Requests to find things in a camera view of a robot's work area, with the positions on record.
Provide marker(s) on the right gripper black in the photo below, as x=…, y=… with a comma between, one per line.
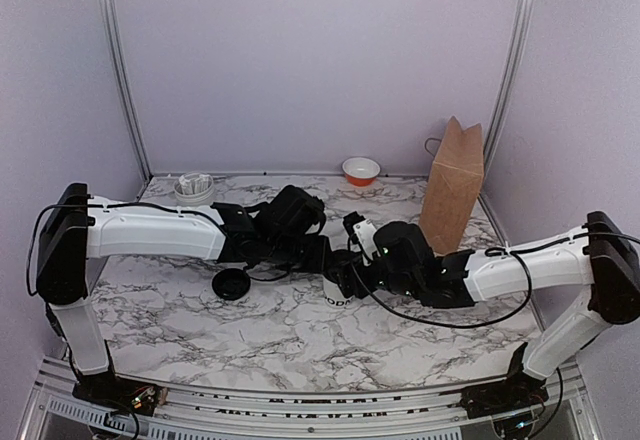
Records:
x=352, y=284

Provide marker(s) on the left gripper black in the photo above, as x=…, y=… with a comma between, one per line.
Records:
x=318, y=262

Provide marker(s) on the black plastic cup lid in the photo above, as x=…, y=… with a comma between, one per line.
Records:
x=338, y=265

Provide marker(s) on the white paper cup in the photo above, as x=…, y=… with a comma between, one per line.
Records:
x=334, y=297

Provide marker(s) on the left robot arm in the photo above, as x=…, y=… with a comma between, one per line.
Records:
x=83, y=227

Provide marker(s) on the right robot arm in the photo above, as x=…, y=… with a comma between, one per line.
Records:
x=597, y=257

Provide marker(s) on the brown paper bag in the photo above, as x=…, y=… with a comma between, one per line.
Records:
x=453, y=186

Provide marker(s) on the white sugar packets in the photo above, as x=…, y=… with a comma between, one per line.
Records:
x=194, y=183

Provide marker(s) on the grey cylindrical canister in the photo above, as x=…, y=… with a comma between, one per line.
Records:
x=197, y=200

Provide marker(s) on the orange white bowl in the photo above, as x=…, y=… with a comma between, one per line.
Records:
x=360, y=171

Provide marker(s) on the front aluminium rail base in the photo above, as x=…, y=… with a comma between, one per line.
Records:
x=179, y=411

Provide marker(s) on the left aluminium frame post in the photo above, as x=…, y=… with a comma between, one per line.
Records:
x=117, y=56

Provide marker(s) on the aluminium frame post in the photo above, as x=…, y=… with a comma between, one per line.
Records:
x=514, y=57
x=117, y=56

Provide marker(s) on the right aluminium frame post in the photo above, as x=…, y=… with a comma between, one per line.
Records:
x=514, y=57

